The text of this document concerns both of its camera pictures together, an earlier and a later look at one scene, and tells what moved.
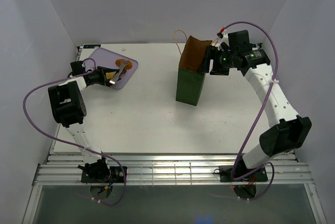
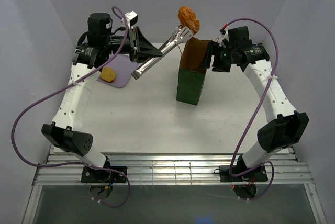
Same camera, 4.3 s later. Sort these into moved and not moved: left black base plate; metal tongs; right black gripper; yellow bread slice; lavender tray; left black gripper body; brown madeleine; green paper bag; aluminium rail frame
Moved: brown madeleine; left black gripper body; metal tongs
Not moved: green paper bag; yellow bread slice; lavender tray; left black base plate; aluminium rail frame; right black gripper
